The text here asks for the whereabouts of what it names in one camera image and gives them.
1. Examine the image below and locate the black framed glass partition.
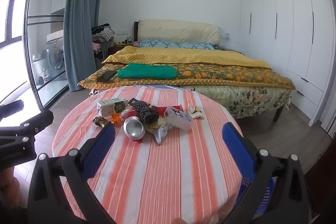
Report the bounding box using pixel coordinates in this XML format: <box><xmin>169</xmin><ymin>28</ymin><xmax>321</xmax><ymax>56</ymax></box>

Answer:
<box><xmin>24</xmin><ymin>0</ymin><xmax>74</xmax><ymax>112</ymax></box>

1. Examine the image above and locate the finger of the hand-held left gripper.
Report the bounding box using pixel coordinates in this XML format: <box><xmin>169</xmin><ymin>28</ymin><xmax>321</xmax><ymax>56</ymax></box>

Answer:
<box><xmin>0</xmin><ymin>110</ymin><xmax>54</xmax><ymax>136</ymax></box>
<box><xmin>0</xmin><ymin>100</ymin><xmax>25</xmax><ymax>119</ymax></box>

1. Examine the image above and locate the black phone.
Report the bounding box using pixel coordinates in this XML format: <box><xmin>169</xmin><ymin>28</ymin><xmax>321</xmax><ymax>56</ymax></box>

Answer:
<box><xmin>97</xmin><ymin>70</ymin><xmax>117</xmax><ymax>82</ymax></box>

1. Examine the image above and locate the white wardrobe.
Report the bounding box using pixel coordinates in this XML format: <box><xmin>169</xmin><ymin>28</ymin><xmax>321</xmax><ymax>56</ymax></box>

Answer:
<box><xmin>238</xmin><ymin>0</ymin><xmax>335</xmax><ymax>123</ymax></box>

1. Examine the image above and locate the clear plastic cartoon box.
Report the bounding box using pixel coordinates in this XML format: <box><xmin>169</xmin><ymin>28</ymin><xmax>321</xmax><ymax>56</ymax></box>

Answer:
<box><xmin>164</xmin><ymin>106</ymin><xmax>193</xmax><ymax>131</ymax></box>

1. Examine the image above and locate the blue plastic mesh basket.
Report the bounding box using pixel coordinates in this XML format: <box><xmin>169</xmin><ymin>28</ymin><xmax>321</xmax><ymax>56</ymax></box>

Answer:
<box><xmin>240</xmin><ymin>177</ymin><xmax>277</xmax><ymax>224</ymax></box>

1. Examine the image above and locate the pile of clothes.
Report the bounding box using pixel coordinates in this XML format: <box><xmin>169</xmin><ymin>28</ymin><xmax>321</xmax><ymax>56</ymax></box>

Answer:
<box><xmin>91</xmin><ymin>23</ymin><xmax>116</xmax><ymax>58</ymax></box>

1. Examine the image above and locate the white green drink carton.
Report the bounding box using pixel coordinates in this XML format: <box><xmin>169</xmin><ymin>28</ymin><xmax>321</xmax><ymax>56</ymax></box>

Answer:
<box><xmin>97</xmin><ymin>98</ymin><xmax>129</xmax><ymax>118</ymax></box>

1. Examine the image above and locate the blue patterned pillow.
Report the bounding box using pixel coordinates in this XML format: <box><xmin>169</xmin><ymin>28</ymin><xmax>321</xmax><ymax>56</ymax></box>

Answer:
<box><xmin>139</xmin><ymin>39</ymin><xmax>179</xmax><ymax>49</ymax></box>
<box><xmin>178</xmin><ymin>42</ymin><xmax>215</xmax><ymax>50</ymax></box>

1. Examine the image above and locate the dark textured object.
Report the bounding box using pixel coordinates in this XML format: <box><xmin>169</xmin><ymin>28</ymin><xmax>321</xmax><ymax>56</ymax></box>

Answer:
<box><xmin>135</xmin><ymin>100</ymin><xmax>159</xmax><ymax>125</ymax></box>

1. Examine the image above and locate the wooden bed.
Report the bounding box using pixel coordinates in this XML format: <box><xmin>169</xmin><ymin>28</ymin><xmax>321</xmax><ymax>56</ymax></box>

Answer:
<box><xmin>79</xmin><ymin>20</ymin><xmax>296</xmax><ymax>123</ymax></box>

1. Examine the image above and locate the washing machine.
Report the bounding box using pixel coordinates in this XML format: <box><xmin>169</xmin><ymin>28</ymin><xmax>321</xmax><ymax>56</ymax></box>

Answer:
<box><xmin>46</xmin><ymin>32</ymin><xmax>66</xmax><ymax>75</ymax></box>

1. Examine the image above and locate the cream padded headboard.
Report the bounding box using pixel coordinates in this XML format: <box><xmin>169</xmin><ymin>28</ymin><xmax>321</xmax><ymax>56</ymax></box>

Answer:
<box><xmin>138</xmin><ymin>20</ymin><xmax>219</xmax><ymax>45</ymax></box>

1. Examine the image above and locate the white printed snack packet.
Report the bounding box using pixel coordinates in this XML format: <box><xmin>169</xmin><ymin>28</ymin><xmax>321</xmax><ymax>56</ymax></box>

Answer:
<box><xmin>147</xmin><ymin>119</ymin><xmax>174</xmax><ymax>146</ymax></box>

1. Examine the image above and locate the green towel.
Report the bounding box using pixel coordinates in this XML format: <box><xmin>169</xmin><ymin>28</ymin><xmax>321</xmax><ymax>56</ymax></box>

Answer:
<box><xmin>117</xmin><ymin>63</ymin><xmax>177</xmax><ymax>80</ymax></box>

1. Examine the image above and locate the yellow dotted blanket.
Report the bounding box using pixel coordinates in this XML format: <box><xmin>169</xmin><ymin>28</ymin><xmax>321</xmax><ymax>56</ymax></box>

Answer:
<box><xmin>102</xmin><ymin>46</ymin><xmax>272</xmax><ymax>69</ymax></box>

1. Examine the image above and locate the leaf print bedsheet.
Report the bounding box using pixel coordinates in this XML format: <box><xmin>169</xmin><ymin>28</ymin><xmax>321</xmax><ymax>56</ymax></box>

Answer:
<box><xmin>89</xmin><ymin>82</ymin><xmax>293</xmax><ymax>119</ymax></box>

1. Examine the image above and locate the pink striped tablecloth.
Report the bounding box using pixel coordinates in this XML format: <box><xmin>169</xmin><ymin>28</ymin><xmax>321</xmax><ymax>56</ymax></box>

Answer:
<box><xmin>52</xmin><ymin>85</ymin><xmax>246</xmax><ymax>224</ymax></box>

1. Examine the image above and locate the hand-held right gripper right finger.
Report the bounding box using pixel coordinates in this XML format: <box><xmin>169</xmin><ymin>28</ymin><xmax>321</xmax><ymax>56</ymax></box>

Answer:
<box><xmin>222</xmin><ymin>122</ymin><xmax>315</xmax><ymax>224</ymax></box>

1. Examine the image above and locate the person's left hand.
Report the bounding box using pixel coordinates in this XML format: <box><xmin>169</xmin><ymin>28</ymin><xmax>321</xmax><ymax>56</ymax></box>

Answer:
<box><xmin>0</xmin><ymin>169</ymin><xmax>21</xmax><ymax>216</ymax></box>

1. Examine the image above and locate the dark brown cabinet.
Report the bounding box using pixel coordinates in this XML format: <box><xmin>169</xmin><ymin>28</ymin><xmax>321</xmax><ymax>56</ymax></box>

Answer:
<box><xmin>304</xmin><ymin>151</ymin><xmax>336</xmax><ymax>224</ymax></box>

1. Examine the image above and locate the wooden nightstand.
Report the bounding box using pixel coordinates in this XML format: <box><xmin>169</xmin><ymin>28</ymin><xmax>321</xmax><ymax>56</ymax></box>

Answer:
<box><xmin>108</xmin><ymin>44</ymin><xmax>135</xmax><ymax>56</ymax></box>

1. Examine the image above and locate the red wrapper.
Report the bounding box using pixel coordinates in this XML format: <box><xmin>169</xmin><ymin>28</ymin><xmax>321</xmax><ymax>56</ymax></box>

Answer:
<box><xmin>151</xmin><ymin>105</ymin><xmax>184</xmax><ymax>115</ymax></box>

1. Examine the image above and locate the gold foil wrapper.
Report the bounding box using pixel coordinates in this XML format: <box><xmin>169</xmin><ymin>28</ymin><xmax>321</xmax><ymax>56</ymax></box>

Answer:
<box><xmin>93</xmin><ymin>116</ymin><xmax>115</xmax><ymax>128</ymax></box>

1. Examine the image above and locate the orange flower quilt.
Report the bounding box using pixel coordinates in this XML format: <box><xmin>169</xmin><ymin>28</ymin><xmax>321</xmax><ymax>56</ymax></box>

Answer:
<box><xmin>79</xmin><ymin>63</ymin><xmax>296</xmax><ymax>90</ymax></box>

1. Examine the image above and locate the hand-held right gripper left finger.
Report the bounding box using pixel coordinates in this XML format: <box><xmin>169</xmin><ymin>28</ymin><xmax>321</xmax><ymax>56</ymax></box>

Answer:
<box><xmin>28</xmin><ymin>123</ymin><xmax>116</xmax><ymax>224</ymax></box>

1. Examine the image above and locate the grey blue curtain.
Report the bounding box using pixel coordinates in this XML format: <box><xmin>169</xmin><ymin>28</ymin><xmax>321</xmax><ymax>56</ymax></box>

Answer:
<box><xmin>64</xmin><ymin>0</ymin><xmax>108</xmax><ymax>92</ymax></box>

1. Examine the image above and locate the orange wrapper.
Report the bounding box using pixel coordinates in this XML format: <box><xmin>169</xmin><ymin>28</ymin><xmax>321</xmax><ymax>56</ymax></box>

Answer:
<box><xmin>112</xmin><ymin>112</ymin><xmax>126</xmax><ymax>124</ymax></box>

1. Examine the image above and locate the silver drink can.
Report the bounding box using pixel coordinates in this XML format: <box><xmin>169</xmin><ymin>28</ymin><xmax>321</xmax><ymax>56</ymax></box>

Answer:
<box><xmin>123</xmin><ymin>116</ymin><xmax>145</xmax><ymax>140</ymax></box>

